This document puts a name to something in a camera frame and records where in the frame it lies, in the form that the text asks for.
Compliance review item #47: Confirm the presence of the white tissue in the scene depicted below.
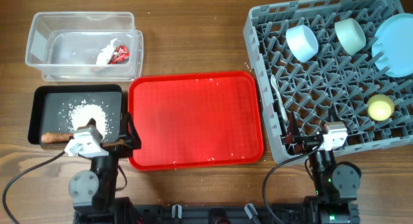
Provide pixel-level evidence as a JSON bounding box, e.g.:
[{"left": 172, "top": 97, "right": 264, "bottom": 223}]
[{"left": 96, "top": 38, "right": 117, "bottom": 65}]

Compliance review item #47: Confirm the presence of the light blue plate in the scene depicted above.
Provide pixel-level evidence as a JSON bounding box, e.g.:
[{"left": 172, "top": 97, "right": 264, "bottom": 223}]
[{"left": 371, "top": 13, "right": 412, "bottom": 77}]

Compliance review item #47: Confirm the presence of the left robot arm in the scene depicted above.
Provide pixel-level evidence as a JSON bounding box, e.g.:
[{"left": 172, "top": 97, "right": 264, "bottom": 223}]
[{"left": 65, "top": 112, "right": 143, "bottom": 223}]

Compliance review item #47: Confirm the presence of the black plastic tray bin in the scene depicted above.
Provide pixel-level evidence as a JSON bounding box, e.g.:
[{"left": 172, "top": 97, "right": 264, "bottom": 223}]
[{"left": 28, "top": 85, "right": 123, "bottom": 145}]

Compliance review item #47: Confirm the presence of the yellow plastic cup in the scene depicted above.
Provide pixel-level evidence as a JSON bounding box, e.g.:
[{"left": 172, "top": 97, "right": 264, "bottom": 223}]
[{"left": 367, "top": 94, "right": 395, "bottom": 121}]

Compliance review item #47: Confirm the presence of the red serving tray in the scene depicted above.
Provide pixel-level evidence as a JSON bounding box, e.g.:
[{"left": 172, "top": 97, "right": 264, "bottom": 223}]
[{"left": 128, "top": 71, "right": 264, "bottom": 171}]

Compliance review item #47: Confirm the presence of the grey dishwasher rack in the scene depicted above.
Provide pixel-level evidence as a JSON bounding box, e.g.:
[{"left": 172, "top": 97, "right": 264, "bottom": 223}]
[{"left": 243, "top": 0, "right": 412, "bottom": 163}]

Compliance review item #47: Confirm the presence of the red snack wrapper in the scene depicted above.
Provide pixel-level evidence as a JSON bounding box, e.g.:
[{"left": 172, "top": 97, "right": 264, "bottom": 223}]
[{"left": 108, "top": 45, "right": 130, "bottom": 65}]

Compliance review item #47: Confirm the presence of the white plastic spoon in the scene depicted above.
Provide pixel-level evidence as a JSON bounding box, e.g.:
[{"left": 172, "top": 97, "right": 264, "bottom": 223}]
[{"left": 270, "top": 74, "right": 288, "bottom": 123}]

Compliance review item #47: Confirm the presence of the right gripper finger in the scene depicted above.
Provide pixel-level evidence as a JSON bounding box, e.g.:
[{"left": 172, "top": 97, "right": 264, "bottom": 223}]
[
  {"left": 327, "top": 107, "right": 343, "bottom": 123},
  {"left": 285, "top": 112, "right": 301, "bottom": 143}
]

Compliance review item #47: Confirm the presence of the orange carrot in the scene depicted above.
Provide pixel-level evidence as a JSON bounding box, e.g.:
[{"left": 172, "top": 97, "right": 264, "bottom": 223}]
[{"left": 41, "top": 132, "right": 73, "bottom": 144}]

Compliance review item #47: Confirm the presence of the light blue rice bowl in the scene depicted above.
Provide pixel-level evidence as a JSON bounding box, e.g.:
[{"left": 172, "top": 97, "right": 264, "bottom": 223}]
[{"left": 285, "top": 25, "right": 319, "bottom": 63}]

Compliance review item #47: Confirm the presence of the clear plastic waste bin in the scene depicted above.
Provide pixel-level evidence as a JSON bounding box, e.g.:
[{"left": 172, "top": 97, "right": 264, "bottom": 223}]
[{"left": 25, "top": 12, "right": 144, "bottom": 81}]

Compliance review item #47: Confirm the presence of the pile of white rice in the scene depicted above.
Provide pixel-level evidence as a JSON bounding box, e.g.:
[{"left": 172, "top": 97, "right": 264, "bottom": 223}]
[{"left": 57, "top": 99, "right": 112, "bottom": 137}]

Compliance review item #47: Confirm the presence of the pale green bowl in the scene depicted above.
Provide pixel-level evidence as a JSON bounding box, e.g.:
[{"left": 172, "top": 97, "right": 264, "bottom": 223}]
[{"left": 334, "top": 18, "right": 367, "bottom": 56}]

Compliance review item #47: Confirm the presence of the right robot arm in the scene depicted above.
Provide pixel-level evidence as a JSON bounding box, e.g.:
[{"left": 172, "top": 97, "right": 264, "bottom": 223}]
[{"left": 285, "top": 109, "right": 361, "bottom": 224}]

